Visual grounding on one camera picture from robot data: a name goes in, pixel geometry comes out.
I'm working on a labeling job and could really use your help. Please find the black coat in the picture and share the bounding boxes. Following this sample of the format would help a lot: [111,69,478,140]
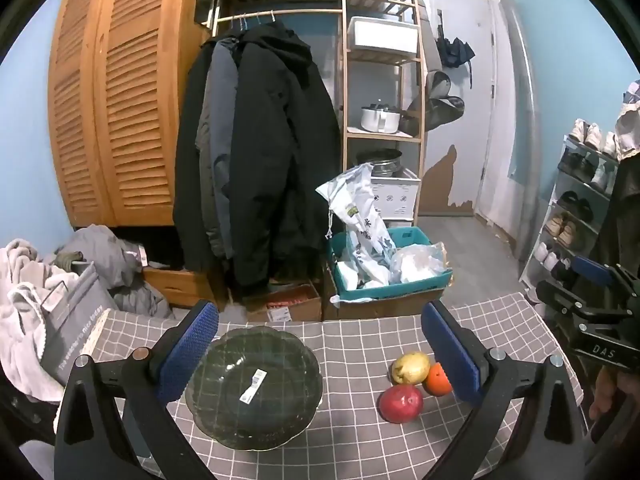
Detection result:
[172,22,343,301]

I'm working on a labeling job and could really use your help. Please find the orange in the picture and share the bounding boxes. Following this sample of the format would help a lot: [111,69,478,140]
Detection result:
[422,361,453,397]

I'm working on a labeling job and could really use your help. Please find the wooden drawer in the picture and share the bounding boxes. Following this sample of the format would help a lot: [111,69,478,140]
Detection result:
[142,265,226,311]

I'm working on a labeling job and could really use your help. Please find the wooden louvred wardrobe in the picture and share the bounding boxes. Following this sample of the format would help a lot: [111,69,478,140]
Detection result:
[47,0,216,228]

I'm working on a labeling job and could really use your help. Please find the grey tote bag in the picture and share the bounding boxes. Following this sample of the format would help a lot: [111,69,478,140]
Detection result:
[40,262,121,386]

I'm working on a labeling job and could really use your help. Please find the white storage box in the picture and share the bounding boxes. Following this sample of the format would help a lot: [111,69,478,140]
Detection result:
[347,16,418,58]

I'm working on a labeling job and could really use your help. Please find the grey shoe rack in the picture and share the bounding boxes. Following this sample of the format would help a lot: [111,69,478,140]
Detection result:
[520,132,621,306]

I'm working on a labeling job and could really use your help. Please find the white lace cloth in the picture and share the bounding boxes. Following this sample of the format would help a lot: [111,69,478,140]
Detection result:
[615,80,640,161]

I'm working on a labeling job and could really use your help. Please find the silver duct pipe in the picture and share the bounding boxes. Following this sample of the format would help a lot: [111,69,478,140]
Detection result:
[500,0,543,261]

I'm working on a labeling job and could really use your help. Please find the black umbrella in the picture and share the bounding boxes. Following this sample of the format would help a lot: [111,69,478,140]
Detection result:
[435,10,476,68]

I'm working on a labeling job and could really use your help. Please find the green pear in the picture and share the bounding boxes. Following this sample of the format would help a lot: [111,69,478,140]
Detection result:
[391,351,432,385]

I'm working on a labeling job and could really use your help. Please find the grey jacket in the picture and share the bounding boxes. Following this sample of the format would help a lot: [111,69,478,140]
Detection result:
[195,40,241,261]

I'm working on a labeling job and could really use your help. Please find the green glass bowl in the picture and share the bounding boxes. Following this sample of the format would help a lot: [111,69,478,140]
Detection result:
[185,326,324,452]

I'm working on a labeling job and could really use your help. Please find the white door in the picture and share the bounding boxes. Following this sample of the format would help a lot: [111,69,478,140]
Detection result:
[425,0,496,216]

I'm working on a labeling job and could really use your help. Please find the wooden shelf rack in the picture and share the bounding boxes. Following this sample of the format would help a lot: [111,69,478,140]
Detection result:
[340,0,431,226]

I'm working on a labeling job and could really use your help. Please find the printed white plastic bag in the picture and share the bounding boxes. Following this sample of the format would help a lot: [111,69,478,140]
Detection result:
[316,162,398,291]

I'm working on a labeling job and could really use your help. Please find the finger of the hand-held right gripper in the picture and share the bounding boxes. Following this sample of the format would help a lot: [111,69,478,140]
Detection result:
[572,255,626,290]
[536,279,603,320]

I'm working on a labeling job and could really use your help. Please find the person's right hand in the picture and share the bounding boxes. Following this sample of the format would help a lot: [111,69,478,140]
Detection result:
[589,366,627,424]

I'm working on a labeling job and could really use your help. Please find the white pot with lid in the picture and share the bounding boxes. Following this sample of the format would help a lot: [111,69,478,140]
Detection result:
[361,101,403,133]

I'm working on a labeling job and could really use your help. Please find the grey checked tablecloth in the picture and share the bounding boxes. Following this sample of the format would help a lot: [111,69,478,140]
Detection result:
[65,294,586,480]

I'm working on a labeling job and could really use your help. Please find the white blanket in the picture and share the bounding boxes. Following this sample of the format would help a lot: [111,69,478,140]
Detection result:
[0,240,66,401]

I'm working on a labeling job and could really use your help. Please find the large cardboard box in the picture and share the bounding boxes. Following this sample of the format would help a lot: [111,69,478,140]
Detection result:
[322,260,446,321]

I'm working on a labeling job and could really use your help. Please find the red apple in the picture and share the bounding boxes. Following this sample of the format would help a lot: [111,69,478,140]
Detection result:
[376,384,424,424]

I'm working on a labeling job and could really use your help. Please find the grey hanging bag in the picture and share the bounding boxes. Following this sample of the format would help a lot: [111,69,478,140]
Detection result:
[405,71,466,131]

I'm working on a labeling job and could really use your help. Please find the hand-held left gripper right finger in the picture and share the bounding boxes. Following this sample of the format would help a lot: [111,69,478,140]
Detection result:
[421,300,589,480]

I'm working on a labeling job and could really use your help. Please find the white patterned drawer box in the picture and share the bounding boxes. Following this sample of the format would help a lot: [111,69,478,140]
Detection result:
[370,169,422,223]

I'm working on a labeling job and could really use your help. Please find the grey clothes pile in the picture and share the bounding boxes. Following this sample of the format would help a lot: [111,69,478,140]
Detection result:
[55,225,173,318]

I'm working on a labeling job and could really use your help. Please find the clear plastic bag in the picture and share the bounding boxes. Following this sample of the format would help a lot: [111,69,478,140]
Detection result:
[390,242,448,286]

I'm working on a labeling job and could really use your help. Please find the wooden clothes rail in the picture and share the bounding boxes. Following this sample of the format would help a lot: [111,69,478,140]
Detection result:
[212,7,346,26]

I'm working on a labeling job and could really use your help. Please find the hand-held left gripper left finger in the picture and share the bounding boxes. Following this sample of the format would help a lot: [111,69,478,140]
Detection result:
[54,300,221,480]

